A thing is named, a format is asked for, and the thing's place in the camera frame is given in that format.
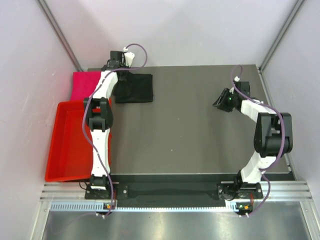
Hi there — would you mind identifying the black t-shirt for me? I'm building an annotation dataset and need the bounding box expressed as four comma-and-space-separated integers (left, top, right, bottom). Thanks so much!
113, 72, 154, 104

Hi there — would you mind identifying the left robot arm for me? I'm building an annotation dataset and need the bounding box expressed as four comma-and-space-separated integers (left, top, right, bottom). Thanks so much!
82, 47, 135, 200

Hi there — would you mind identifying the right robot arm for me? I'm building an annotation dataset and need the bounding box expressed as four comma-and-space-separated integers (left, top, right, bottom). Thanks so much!
213, 79, 293, 198

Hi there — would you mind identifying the folded pink t-shirt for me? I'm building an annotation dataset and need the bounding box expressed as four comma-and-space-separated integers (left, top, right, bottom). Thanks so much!
70, 71, 101, 101

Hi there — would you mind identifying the red plastic bin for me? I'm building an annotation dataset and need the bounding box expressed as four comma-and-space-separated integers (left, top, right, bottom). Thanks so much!
44, 100, 106, 182

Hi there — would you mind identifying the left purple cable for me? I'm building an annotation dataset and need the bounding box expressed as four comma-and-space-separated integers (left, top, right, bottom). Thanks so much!
82, 43, 149, 216

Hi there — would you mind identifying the purple cable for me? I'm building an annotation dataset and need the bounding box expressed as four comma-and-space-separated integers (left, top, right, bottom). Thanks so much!
82, 43, 149, 216
231, 65, 287, 216

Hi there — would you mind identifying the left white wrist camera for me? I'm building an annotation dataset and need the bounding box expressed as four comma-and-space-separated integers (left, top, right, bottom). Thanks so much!
122, 47, 135, 68

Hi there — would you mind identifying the right corner aluminium post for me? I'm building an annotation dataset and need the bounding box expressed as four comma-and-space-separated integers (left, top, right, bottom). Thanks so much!
258, 0, 306, 74

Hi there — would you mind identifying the corner aluminium post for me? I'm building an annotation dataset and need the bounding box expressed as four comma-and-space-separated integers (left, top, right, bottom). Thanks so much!
35, 0, 84, 72
258, 0, 306, 74

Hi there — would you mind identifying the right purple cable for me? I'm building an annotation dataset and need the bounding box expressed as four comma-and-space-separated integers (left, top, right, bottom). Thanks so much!
231, 65, 287, 216

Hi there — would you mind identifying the aluminium frame rail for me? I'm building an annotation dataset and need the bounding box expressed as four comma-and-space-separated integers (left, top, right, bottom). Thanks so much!
40, 181, 312, 202

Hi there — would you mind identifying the left corner aluminium post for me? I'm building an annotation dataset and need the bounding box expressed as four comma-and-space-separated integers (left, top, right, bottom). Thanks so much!
35, 0, 84, 72

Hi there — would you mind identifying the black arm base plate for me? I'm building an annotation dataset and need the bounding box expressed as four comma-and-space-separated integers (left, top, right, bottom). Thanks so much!
84, 173, 263, 209

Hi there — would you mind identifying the grey slotted cable duct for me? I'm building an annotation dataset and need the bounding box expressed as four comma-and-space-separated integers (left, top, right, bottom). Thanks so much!
50, 201, 239, 213

